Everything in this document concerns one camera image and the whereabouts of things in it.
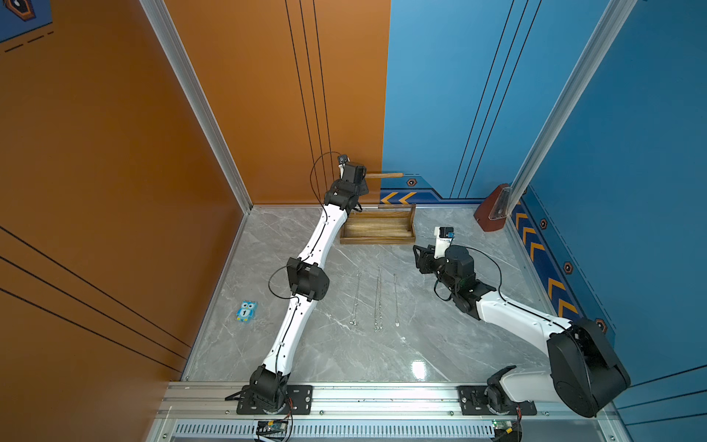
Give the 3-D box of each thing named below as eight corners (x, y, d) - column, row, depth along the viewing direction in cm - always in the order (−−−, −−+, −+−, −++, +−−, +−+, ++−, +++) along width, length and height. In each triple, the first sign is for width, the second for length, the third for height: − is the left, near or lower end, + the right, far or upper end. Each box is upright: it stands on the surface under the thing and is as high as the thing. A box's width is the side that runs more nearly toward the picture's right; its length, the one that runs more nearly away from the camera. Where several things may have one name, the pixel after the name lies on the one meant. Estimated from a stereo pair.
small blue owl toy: (236, 321, 90) (234, 319, 88) (242, 303, 94) (240, 300, 93) (254, 321, 90) (252, 319, 88) (259, 303, 94) (257, 300, 92)
